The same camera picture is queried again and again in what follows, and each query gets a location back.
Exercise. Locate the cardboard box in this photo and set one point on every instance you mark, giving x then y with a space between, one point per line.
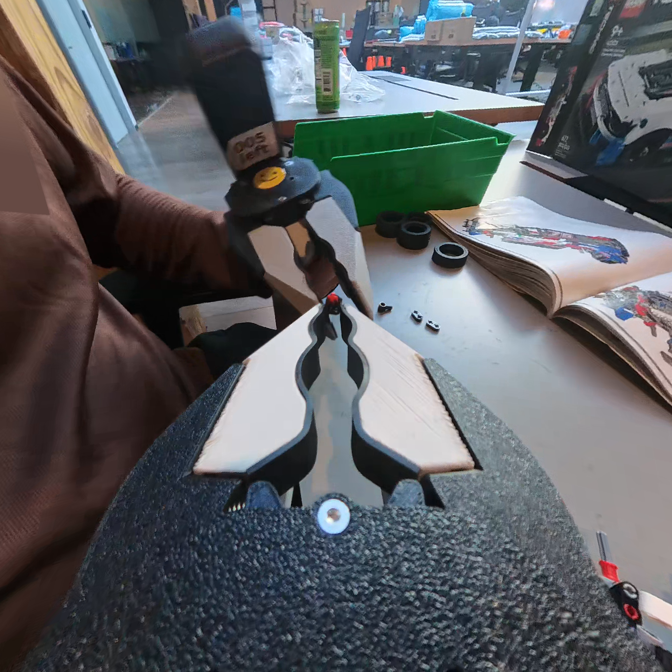
449 29

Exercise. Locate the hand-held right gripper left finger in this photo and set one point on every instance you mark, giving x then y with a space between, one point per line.
257 420

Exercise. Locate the orange cones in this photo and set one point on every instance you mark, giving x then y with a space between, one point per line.
386 62

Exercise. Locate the instruction booklet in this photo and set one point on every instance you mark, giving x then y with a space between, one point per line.
525 262

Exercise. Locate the green drink can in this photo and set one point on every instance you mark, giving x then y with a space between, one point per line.
326 73

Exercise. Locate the green plastic bin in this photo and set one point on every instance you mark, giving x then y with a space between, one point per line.
409 173

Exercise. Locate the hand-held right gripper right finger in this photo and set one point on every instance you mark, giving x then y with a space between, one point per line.
409 414

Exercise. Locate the wood-edged white table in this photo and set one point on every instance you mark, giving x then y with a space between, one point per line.
446 102

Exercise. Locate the red pin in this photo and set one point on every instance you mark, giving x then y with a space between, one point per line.
333 300

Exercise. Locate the partly built toy car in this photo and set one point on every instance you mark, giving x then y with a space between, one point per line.
630 603

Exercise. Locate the person's left forearm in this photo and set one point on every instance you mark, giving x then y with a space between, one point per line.
157 231

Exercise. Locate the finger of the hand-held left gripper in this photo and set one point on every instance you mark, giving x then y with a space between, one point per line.
341 236
278 262

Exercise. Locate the black rubber tyre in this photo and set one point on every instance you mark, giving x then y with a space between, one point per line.
420 216
446 262
387 228
412 241

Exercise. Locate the long wooden workbench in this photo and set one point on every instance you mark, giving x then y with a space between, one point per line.
472 44

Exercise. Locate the blue plastic bags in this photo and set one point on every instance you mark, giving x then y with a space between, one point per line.
441 10

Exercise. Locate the toy car set box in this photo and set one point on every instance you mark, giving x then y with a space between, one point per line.
603 105

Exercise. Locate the clear plastic bag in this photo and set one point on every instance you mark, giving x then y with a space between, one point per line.
294 63

